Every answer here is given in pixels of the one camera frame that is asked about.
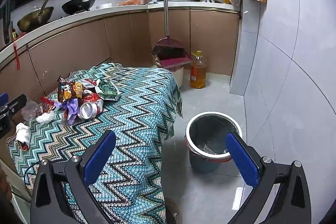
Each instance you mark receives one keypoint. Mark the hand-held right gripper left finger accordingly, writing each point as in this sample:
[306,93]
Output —
[98,158]

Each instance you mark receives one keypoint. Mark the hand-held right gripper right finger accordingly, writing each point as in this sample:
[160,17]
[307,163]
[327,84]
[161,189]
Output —
[242,163]

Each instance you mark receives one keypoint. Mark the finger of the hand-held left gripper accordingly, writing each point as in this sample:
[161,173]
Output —
[16,104]

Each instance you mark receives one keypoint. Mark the clear plastic bag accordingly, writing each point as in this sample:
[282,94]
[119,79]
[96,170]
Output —
[30,109]

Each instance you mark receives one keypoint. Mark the grey trash bin white rim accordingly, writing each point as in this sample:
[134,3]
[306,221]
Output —
[210,132]

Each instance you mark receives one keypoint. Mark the purple wrapper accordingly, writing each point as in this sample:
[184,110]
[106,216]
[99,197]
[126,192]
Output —
[71,108]

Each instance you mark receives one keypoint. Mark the green snack wrapper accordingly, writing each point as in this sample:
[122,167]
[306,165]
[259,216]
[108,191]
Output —
[107,90]

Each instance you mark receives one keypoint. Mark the white tissue with red stain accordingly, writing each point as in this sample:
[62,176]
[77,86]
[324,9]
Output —
[23,132]

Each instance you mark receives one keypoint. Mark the zigzag knitted blanket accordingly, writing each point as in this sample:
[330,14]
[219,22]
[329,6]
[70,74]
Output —
[131,121]

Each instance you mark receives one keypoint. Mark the crushed metal can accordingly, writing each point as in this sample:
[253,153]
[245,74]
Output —
[88,109]

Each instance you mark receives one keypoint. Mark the brown snack wrapper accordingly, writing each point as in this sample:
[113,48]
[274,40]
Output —
[68,91]

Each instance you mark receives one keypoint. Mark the red and white wrapper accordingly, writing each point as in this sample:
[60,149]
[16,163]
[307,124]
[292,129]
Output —
[89,95]

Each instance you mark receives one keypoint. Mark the kitchen knife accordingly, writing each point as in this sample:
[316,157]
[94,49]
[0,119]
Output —
[7,29]

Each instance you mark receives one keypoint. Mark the cooking oil bottle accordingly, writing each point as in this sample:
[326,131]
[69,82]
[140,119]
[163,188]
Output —
[198,71]

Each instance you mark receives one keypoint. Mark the cream plastic bucket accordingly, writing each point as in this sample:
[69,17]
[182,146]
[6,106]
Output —
[177,75]

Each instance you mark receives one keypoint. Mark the maroon dustpan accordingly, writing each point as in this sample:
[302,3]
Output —
[173,62]

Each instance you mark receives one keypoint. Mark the brown kitchen cabinet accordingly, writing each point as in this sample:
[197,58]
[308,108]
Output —
[210,40]

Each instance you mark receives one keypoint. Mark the maroon broom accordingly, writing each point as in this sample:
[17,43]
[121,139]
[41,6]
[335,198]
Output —
[166,3]

